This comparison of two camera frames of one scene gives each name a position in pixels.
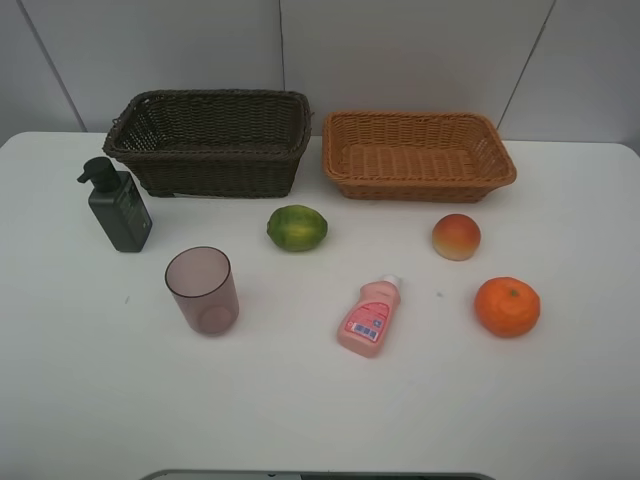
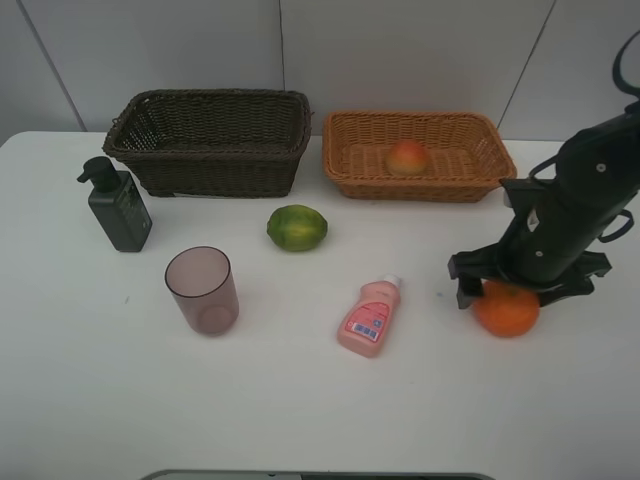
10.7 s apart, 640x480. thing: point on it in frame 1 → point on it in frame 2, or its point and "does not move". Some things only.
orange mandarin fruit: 507,307 does not move
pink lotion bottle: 365,323 does not move
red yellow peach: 456,237 → 407,158
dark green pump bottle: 116,205 does not move
